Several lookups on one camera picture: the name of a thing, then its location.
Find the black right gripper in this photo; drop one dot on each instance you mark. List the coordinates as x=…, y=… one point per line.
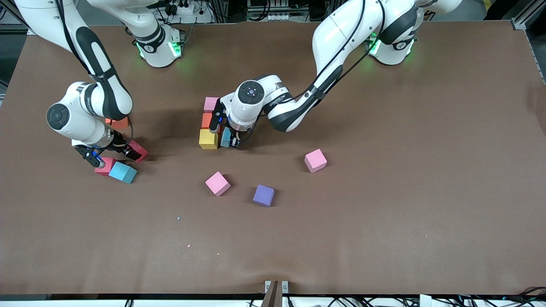
x=120, y=145

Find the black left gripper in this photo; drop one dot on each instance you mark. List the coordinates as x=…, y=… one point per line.
x=234, y=139

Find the red foam cube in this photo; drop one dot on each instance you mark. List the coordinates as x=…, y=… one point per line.
x=106, y=168
x=138, y=149

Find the light blue foam cube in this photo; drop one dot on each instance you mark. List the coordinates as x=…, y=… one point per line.
x=225, y=138
x=122, y=172

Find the yellow foam cube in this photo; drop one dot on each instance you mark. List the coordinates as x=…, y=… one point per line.
x=208, y=139

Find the orange foam cube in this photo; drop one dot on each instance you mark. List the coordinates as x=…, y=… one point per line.
x=206, y=120
x=119, y=123

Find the pink foam cube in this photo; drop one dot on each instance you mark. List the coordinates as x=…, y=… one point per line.
x=210, y=104
x=315, y=160
x=217, y=183

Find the purple foam cube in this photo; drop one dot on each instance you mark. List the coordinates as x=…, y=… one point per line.
x=263, y=195

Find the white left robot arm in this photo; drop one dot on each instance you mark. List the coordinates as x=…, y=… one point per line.
x=256, y=106

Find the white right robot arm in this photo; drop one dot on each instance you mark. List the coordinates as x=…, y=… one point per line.
x=85, y=119

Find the grey equipment box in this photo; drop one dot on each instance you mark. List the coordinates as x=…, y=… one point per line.
x=271, y=6

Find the white power strip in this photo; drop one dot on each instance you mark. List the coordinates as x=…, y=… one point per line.
x=186, y=8

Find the white plug box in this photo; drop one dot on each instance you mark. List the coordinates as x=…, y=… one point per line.
x=425, y=300

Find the aluminium frame post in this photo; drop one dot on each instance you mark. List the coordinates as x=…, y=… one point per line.
x=332, y=8
x=221, y=8

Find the metal bracket plate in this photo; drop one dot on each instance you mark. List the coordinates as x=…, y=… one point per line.
x=285, y=286

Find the grey camera pole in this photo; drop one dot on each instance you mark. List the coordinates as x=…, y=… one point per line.
x=273, y=296

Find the aluminium frame bar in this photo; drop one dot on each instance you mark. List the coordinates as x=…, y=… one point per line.
x=518, y=24
x=32, y=30

